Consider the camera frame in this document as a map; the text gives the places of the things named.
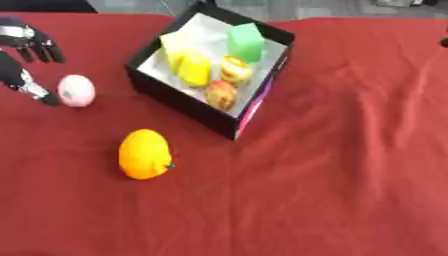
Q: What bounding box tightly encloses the striped orange toy bun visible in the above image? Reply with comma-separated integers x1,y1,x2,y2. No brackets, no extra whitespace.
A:
203,79,240,112

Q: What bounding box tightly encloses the yellow toy fruit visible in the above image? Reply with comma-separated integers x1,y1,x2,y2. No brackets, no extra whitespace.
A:
176,52,214,89

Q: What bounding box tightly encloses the green block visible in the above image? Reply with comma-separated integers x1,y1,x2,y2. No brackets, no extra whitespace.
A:
225,22,268,64

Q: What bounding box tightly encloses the black box white inside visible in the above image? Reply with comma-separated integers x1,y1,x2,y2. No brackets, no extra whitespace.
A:
124,2,298,141

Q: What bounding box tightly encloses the striped yellow toy bun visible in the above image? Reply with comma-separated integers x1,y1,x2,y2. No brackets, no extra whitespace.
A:
218,55,256,88

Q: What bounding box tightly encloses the pale yellow block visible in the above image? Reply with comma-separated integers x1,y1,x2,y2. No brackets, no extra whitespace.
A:
157,30,191,76

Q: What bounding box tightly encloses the pink round ball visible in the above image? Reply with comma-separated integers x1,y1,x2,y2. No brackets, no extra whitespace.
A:
56,74,98,109

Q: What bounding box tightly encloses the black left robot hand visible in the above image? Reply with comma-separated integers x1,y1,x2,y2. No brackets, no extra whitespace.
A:
0,15,67,107

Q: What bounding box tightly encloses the orange toy fruit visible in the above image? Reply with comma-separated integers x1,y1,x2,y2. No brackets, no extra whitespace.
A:
117,128,177,181

